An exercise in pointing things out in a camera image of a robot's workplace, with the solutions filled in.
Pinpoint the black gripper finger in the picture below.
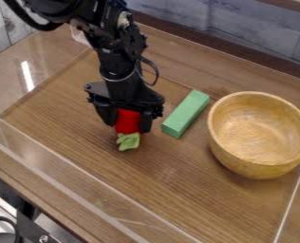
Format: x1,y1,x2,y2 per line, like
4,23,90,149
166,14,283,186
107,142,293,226
139,111,152,133
94,103,118,127

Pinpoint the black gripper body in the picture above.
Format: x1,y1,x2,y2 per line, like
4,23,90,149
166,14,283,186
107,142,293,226
83,70,166,120

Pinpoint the red felt strawberry toy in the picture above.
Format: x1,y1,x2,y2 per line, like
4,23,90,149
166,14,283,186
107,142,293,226
114,108,140,152

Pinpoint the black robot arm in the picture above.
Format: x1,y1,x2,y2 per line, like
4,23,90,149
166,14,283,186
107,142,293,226
3,0,164,134

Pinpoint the green rectangular block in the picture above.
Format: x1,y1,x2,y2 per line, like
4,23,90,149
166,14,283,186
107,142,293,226
162,90,210,138

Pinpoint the light wooden bowl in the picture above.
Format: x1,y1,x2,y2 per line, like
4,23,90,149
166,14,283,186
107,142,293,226
207,91,300,179

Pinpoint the black equipment bottom left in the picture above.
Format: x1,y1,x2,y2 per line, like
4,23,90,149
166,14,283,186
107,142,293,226
0,210,62,243

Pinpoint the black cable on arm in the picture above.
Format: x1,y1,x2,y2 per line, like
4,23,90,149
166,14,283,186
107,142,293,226
134,55,160,87

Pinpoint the clear acrylic tray enclosure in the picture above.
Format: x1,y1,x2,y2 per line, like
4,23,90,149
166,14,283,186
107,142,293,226
0,28,300,243

